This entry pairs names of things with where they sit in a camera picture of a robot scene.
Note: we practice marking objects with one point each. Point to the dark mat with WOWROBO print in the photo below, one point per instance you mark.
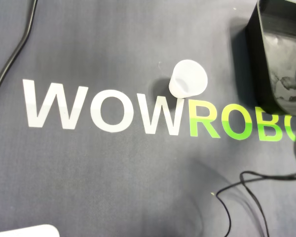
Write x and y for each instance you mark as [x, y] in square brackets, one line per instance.
[88, 172]

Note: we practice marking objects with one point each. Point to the white desk lamp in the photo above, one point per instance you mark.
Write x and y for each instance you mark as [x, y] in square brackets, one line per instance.
[27, 232]

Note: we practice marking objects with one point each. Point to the white plastic cup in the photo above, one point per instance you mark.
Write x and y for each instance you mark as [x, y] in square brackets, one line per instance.
[190, 76]

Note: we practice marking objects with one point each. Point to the black plastic tray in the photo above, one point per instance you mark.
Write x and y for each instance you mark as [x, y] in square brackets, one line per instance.
[281, 49]

